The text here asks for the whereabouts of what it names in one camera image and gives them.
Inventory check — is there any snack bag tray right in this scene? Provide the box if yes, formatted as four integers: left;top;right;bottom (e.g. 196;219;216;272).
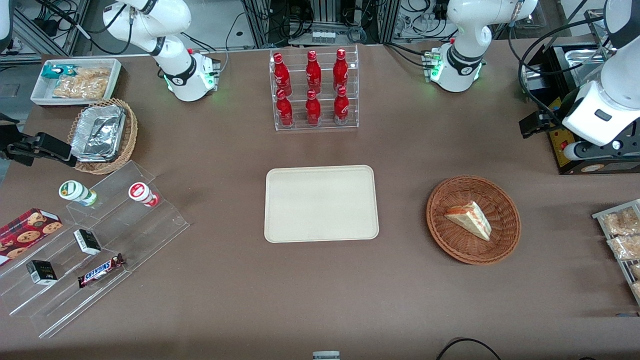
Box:
592;198;640;307

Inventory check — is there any red cola bottle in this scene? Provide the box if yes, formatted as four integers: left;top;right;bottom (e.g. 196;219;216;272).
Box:
275;88;295;128
333;48;350;92
272;52;293;97
305;49;323;94
305;88;322;126
333;85;351;125

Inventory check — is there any beige plastic tray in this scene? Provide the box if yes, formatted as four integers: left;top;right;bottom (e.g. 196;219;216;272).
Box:
263;164;380;244

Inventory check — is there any stack of foil containers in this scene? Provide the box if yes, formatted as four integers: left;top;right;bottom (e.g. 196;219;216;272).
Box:
69;104;127;163

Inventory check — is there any aluminium frame stand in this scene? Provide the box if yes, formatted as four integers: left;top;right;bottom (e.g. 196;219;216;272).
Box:
0;0;92;64

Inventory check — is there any clear acrylic stepped shelf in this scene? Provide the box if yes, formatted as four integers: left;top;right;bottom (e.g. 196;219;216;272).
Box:
0;220;134;340
65;159;191;274

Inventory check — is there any brown wicker basket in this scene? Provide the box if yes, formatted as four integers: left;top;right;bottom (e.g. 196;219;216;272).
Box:
425;174;522;266

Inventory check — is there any red lid yogurt cup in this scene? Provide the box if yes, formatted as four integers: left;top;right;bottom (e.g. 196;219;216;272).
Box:
127;181;161;208

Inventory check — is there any small black box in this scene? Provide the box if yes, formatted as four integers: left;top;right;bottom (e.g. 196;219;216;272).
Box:
25;259;59;286
73;228;102;256

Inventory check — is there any white power strip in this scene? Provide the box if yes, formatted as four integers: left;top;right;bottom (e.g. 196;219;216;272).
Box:
407;11;438;32

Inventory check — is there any black floor cable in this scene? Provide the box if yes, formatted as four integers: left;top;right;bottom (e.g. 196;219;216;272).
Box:
435;338;502;360

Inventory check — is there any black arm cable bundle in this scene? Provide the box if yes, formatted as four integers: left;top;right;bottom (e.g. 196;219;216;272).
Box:
508;0;621;128

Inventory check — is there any aluminium frame rack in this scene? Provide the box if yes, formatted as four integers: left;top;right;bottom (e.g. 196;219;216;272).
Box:
240;0;403;47

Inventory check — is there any clear bag of crackers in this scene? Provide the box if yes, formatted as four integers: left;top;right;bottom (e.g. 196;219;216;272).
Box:
52;75;110;100
74;67;112;82

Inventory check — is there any green lid yogurt cup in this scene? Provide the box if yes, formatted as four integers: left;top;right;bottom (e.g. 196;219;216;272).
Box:
58;179;99;208

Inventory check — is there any light wicker basket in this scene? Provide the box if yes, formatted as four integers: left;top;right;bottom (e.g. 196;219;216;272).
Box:
67;97;139;176

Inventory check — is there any Snickers chocolate bar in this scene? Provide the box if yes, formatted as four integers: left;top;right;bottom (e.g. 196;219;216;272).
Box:
77;252;126;289

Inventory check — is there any triangular sandwich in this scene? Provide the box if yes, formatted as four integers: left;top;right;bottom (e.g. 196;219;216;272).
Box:
444;200;493;242

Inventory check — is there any metal pan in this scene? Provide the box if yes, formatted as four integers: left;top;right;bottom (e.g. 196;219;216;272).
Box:
564;47;612;79

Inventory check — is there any red tartan cookie box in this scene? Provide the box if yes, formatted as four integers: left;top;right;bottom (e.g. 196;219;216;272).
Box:
0;207;64;266

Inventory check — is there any black box appliance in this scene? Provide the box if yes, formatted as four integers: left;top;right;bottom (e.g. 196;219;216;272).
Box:
524;43;640;176

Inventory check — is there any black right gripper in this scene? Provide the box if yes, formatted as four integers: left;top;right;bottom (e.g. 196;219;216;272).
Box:
0;114;79;168

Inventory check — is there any clear acrylic bottle rack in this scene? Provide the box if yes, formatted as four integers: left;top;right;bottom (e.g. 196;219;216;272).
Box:
268;44;360;132

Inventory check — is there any white plastic bin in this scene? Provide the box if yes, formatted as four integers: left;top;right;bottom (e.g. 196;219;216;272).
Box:
30;58;123;107

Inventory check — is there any teal snack packet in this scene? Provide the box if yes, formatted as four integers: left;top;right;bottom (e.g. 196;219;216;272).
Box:
40;64;79;80

